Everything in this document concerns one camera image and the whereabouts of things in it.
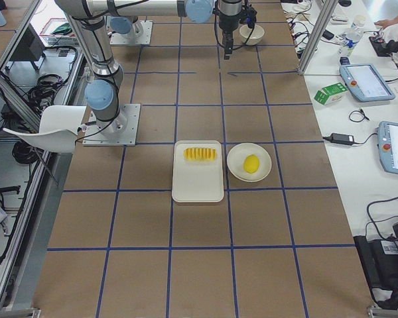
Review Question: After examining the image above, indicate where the cream bowl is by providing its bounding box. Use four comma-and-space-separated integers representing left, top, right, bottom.
239, 24, 265, 46

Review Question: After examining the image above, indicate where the black power adapter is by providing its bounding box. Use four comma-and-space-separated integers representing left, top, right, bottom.
330, 133, 355, 146

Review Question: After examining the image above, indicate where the plastic water bottle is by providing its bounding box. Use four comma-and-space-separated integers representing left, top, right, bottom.
338, 15, 366, 57

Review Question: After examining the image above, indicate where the near blue teach pendant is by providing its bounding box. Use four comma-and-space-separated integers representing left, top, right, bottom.
377, 121, 398, 174

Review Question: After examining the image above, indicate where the white rectangular tray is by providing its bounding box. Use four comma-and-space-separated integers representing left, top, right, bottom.
172, 140, 224, 203

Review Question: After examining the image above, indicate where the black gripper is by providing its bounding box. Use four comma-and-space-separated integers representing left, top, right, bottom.
217, 0, 256, 60

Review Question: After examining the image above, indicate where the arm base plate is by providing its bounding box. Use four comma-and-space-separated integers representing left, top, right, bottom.
82, 104, 141, 146
109, 18, 153, 46

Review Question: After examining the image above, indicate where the cream plate under lemon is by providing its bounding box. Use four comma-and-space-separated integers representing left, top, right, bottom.
227, 143, 272, 182

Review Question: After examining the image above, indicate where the blue teach pendant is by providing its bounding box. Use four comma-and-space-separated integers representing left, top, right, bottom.
339, 64, 395, 102
377, 121, 398, 174

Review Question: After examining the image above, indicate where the green white carton box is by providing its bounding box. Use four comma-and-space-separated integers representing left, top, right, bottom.
314, 82, 348, 105

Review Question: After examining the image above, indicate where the white plastic chair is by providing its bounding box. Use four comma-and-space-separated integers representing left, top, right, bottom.
3, 105, 86, 153

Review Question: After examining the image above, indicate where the far blue teach pendant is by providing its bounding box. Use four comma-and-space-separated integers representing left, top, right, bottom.
339, 64, 395, 102

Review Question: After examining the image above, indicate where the yellow lemon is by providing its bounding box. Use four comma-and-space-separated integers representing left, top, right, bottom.
243, 154, 260, 174

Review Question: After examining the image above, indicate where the aluminium frame post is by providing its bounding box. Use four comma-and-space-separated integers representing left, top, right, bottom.
298, 0, 338, 75

